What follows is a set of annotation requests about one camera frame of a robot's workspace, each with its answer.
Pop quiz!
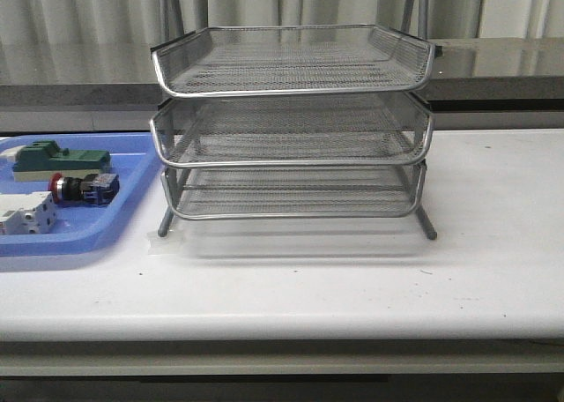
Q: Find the white circuit breaker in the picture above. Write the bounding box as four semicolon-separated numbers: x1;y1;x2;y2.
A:
1;191;57;235

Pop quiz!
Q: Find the blue plastic tray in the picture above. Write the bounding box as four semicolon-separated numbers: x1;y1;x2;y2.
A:
1;132;160;257

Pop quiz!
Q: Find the red emergency push button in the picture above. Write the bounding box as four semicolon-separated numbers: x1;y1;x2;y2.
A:
48;173;120;205

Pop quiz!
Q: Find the silver mesh tray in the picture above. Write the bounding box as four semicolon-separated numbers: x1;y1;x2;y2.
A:
161;162;427;220
150;93;434;168
151;25;435;99

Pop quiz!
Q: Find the white small component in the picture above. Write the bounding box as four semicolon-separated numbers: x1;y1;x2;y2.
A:
0;145;24;163

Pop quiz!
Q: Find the green electrical switch block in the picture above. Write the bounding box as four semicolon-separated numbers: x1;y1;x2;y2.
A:
12;140;111;182

